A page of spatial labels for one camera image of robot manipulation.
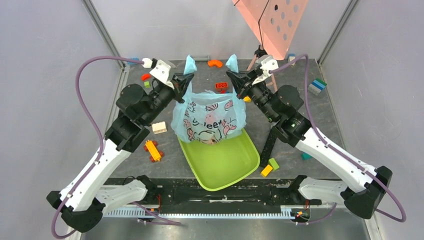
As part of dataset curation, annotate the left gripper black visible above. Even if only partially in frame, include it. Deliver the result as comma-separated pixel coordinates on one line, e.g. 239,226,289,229
142,72,195,125

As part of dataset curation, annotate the light blue printed plastic bag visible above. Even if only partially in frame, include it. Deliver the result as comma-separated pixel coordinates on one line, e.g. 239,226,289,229
170,53,248,146

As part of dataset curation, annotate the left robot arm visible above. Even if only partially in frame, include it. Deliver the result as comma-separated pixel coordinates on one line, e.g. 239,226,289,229
46,73,195,233

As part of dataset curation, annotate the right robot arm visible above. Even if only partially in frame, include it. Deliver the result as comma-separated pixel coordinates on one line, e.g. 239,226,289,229
226,70,393,219

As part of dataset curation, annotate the orange toy brick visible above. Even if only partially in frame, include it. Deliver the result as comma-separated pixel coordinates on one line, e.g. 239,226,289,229
214,82,229,94

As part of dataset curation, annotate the yellow arch toy block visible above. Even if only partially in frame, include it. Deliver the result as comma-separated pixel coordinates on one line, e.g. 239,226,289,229
243,96,252,103

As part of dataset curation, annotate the orange arch toy block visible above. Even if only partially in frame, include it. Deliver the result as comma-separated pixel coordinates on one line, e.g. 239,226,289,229
207,59,223,68

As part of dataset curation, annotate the pink tripod stand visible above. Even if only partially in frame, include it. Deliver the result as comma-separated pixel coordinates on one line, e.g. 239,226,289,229
246,44,279,92

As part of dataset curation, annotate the red semicircle toy block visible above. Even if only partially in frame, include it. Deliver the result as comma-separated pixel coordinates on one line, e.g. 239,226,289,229
140,73,152,82

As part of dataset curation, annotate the white toy brick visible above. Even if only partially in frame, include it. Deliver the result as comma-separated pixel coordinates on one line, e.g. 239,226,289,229
151,121,168,134

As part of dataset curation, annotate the white blue small brick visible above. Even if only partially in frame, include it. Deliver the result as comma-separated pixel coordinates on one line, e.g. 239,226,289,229
287,53,296,63

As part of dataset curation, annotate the pink perforated board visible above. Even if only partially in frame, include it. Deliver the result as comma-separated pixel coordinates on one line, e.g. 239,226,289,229
232,0,308,60

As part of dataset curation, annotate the lime green plastic tray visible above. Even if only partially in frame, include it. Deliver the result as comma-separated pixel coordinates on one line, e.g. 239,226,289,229
179,129,260,192

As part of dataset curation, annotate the yellow red toy car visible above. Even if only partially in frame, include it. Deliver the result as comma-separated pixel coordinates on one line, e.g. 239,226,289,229
143,140,164,163

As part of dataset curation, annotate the grey blue green brick stack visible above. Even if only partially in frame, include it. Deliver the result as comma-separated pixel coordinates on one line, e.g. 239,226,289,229
308,78,327,96

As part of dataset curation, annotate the green toy block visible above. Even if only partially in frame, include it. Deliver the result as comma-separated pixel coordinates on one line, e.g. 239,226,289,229
268,158,280,171

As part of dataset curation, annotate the teal toy cube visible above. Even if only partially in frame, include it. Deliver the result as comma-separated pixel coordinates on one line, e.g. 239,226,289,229
301,152,313,160

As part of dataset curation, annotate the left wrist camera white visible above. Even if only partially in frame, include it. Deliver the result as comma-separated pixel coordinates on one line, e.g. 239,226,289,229
141,58,177,90

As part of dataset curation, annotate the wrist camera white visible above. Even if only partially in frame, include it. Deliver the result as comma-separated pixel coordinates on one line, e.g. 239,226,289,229
252,54,279,85
141,58,177,90

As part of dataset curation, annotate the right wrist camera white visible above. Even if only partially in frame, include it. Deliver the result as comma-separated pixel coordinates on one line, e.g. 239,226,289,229
252,54,279,85

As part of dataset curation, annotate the grey metal handle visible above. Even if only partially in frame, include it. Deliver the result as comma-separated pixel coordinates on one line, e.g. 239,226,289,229
193,55,211,62

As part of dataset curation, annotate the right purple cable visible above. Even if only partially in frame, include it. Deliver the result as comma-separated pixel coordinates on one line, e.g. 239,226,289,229
268,53,408,223

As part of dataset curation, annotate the purple cable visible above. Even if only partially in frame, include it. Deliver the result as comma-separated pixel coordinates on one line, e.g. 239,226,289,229
268,53,408,223
50,55,147,239

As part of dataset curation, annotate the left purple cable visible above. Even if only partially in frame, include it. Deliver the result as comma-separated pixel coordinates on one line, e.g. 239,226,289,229
50,55,147,239

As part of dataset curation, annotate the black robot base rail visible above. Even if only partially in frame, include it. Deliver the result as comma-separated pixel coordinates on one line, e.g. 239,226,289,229
140,178,322,214

